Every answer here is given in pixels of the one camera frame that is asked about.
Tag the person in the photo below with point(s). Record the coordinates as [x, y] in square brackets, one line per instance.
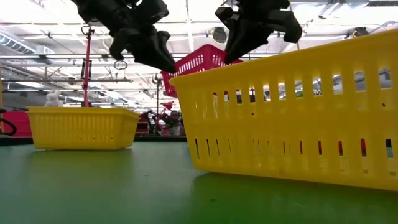
[174, 126]

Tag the yellow plastic basket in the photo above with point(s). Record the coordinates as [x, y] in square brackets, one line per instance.
[82, 130]
[280, 118]

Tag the white figure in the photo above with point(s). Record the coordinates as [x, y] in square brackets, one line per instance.
[53, 99]

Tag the black background robot arm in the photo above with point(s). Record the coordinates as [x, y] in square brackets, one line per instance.
[154, 121]

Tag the red plastic basket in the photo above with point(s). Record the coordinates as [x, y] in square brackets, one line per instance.
[199, 63]

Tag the red background panel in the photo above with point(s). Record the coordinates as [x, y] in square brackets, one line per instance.
[17, 124]

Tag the red desk lamp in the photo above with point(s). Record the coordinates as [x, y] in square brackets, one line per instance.
[87, 87]

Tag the black round ceiling fixture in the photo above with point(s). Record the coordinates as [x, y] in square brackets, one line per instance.
[219, 35]

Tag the silver ventilation duct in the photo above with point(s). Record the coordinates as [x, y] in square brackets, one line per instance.
[18, 45]

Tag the red background lamp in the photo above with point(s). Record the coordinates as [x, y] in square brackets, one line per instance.
[168, 105]

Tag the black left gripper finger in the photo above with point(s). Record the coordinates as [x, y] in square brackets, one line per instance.
[168, 46]
[149, 49]

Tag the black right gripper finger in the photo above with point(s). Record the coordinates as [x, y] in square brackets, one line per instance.
[230, 34]
[245, 40]

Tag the green table mat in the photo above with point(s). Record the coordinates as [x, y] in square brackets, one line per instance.
[93, 186]

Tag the red background cart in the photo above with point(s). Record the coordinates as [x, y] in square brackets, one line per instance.
[143, 124]

